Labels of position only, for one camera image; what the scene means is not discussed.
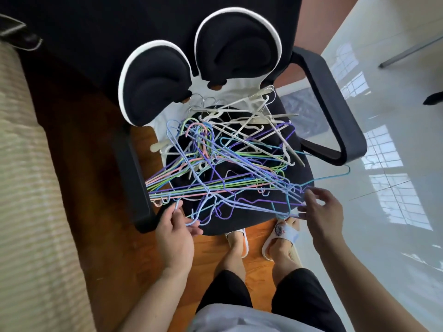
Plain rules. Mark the person's left hand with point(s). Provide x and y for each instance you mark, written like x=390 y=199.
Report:
x=174 y=242

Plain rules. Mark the person's right hand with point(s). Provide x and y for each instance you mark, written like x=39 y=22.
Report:
x=325 y=221

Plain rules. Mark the person's left thumb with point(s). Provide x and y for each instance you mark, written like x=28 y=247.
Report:
x=194 y=232

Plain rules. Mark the person's right thumb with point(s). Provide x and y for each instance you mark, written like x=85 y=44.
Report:
x=304 y=215

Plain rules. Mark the person's left forearm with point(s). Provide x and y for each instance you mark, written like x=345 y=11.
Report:
x=155 y=304

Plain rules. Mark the person's right forearm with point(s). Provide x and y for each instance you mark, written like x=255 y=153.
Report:
x=363 y=290

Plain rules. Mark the white slipper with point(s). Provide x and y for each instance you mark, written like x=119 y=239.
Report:
x=285 y=233
x=242 y=238

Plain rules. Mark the person's right leg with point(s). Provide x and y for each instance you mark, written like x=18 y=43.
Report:
x=284 y=252

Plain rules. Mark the person's leg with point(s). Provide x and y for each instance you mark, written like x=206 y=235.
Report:
x=231 y=262
x=284 y=252

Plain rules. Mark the person's left leg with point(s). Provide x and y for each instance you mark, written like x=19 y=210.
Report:
x=231 y=262

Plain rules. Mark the black chair armrest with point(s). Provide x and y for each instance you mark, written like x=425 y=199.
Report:
x=332 y=110
x=133 y=183

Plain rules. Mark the black shorts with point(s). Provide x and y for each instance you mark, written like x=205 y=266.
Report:
x=297 y=297

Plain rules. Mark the white shirt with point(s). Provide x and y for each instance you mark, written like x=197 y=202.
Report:
x=242 y=319

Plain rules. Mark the black office chair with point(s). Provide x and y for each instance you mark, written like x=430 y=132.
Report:
x=155 y=82

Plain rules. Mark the beige striped mattress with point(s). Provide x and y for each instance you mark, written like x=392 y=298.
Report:
x=31 y=203

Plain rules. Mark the black furniture foot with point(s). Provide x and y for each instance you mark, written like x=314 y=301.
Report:
x=434 y=98

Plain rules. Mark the grey metal table leg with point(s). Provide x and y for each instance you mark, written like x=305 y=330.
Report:
x=408 y=51

